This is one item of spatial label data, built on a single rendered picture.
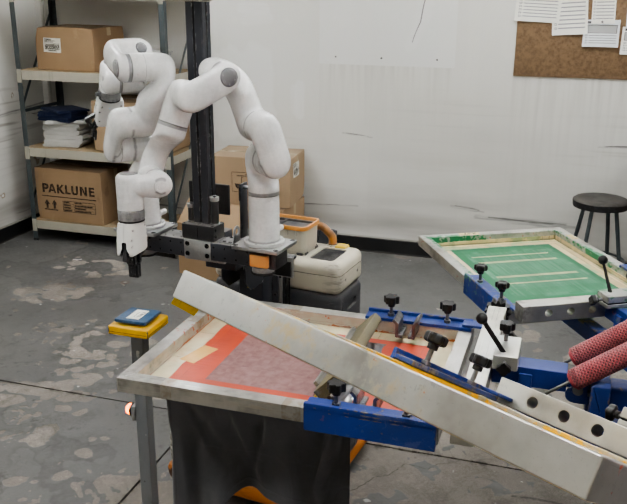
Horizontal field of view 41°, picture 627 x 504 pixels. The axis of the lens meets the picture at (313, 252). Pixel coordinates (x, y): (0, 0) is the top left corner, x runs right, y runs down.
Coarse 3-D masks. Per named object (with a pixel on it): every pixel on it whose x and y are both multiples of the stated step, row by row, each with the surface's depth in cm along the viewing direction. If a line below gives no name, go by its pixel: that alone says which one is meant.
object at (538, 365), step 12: (528, 360) 199; (540, 360) 200; (492, 372) 199; (516, 372) 197; (528, 372) 196; (540, 372) 195; (552, 372) 194; (564, 372) 194; (540, 384) 196; (552, 384) 195
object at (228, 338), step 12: (228, 324) 241; (216, 336) 233; (228, 336) 233; (240, 336) 233; (252, 336) 233; (228, 348) 226; (240, 348) 226; (252, 348) 226; (264, 348) 226; (276, 348) 226; (384, 348) 226; (408, 348) 226; (420, 348) 226; (300, 360) 219
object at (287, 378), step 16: (224, 352) 223; (192, 368) 214; (208, 368) 214; (224, 368) 214; (240, 368) 214; (256, 368) 214; (272, 368) 214; (288, 368) 214; (304, 368) 214; (208, 384) 205; (224, 384) 206; (240, 384) 205; (256, 384) 206; (272, 384) 206; (288, 384) 206; (304, 384) 206; (368, 400) 198
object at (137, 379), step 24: (288, 312) 244; (312, 312) 241; (336, 312) 241; (168, 336) 224; (192, 336) 232; (456, 336) 226; (144, 360) 210; (456, 360) 211; (120, 384) 201; (144, 384) 199; (168, 384) 198; (192, 384) 198; (240, 408) 193; (264, 408) 191; (288, 408) 189
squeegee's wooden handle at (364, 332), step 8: (368, 320) 225; (376, 320) 226; (360, 328) 224; (368, 328) 220; (376, 328) 223; (352, 336) 223; (360, 336) 214; (368, 336) 217; (360, 344) 211; (328, 376) 197; (320, 384) 197; (320, 392) 195; (328, 392) 194
